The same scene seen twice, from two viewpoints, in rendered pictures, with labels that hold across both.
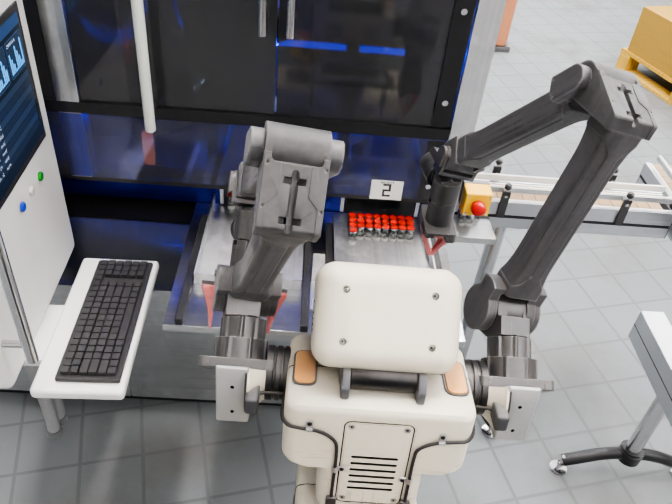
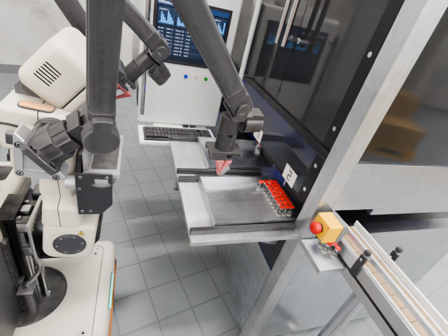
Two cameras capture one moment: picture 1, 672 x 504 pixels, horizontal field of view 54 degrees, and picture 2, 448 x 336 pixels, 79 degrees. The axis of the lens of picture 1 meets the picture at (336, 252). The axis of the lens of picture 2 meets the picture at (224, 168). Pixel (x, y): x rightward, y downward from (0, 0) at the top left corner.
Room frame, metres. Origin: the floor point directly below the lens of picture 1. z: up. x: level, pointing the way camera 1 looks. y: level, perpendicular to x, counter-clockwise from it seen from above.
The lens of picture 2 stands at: (0.92, -0.90, 1.56)
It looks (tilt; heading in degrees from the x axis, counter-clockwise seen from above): 32 degrees down; 71
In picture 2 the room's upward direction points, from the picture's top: 15 degrees clockwise
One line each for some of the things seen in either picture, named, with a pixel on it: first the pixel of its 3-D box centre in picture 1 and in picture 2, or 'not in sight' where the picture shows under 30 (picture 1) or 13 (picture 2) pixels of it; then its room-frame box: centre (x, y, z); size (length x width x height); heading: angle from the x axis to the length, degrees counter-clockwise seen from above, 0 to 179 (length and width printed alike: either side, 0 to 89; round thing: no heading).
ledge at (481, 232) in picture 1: (468, 225); (325, 254); (1.55, -0.37, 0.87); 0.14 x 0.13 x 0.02; 4
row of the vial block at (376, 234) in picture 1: (380, 232); (271, 197); (1.42, -0.12, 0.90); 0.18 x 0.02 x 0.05; 95
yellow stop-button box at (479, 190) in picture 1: (475, 198); (328, 227); (1.50, -0.36, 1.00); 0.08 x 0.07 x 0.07; 4
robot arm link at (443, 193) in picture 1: (444, 186); (231, 123); (1.14, -0.21, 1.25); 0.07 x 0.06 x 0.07; 14
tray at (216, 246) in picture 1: (254, 238); (235, 154); (1.34, 0.22, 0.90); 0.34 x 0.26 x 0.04; 4
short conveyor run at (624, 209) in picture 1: (556, 198); (416, 320); (1.67, -0.64, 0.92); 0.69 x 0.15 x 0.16; 94
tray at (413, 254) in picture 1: (383, 261); (247, 199); (1.31, -0.13, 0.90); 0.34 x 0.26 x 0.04; 5
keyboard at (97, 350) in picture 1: (108, 314); (179, 134); (1.09, 0.53, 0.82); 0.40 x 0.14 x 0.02; 6
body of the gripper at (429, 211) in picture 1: (440, 212); (225, 141); (1.14, -0.21, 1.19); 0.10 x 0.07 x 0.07; 4
